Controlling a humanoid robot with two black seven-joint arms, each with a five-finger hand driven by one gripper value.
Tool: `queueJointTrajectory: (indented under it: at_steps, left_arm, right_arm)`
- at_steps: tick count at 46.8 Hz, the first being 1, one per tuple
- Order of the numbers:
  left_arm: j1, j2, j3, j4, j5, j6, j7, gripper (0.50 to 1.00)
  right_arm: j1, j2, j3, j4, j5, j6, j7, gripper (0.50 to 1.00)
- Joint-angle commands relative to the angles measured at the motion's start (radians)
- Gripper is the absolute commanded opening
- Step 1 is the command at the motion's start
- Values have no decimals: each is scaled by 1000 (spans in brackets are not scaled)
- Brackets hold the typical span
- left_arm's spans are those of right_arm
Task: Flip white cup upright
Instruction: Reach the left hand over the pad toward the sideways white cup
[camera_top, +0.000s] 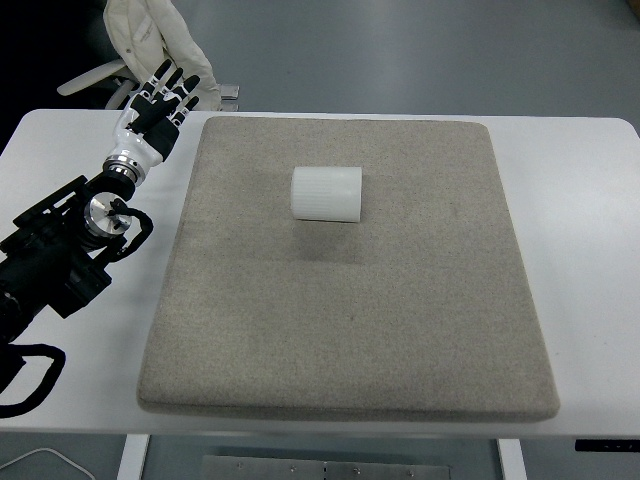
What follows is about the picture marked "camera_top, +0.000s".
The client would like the white table leg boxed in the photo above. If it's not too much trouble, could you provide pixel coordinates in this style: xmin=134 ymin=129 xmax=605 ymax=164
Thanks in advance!
xmin=116 ymin=434 xmax=150 ymax=480
xmin=497 ymin=439 xmax=528 ymax=480

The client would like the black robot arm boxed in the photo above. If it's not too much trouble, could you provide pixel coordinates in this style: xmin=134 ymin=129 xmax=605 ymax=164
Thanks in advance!
xmin=1 ymin=156 xmax=153 ymax=344

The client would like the white cable on floor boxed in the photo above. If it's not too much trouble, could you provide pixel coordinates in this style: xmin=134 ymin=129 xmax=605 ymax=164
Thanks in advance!
xmin=0 ymin=447 xmax=96 ymax=480

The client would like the white office chair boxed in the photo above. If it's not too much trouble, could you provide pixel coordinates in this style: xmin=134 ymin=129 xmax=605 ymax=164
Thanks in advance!
xmin=56 ymin=59 xmax=139 ymax=110

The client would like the black desk control panel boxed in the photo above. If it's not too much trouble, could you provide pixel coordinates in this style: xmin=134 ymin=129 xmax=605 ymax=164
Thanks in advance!
xmin=574 ymin=439 xmax=640 ymax=453

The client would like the beige fabric cushion mat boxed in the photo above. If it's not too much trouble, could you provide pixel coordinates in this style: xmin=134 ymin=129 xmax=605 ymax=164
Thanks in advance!
xmin=137 ymin=116 xmax=560 ymax=423

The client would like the grey floor socket box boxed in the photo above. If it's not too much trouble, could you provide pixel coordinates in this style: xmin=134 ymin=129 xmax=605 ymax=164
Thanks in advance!
xmin=219 ymin=84 xmax=240 ymax=112

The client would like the right white table leg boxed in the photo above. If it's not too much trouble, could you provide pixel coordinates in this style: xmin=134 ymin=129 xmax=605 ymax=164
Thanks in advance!
xmin=497 ymin=439 xmax=528 ymax=480

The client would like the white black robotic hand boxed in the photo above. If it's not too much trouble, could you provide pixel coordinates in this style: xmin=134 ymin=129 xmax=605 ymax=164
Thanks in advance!
xmin=108 ymin=60 xmax=200 ymax=172

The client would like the cream white jacket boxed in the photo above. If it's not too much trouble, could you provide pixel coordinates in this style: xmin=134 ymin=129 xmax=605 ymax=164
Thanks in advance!
xmin=103 ymin=1 xmax=222 ymax=111

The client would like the black braided cable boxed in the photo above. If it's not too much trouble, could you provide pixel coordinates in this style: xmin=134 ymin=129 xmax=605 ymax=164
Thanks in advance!
xmin=0 ymin=342 xmax=68 ymax=420

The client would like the white ribbed cup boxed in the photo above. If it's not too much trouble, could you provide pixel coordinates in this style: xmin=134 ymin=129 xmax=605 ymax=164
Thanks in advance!
xmin=290 ymin=166 xmax=363 ymax=223

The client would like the left white table leg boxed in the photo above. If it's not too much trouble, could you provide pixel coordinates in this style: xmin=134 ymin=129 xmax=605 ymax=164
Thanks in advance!
xmin=116 ymin=434 xmax=150 ymax=480

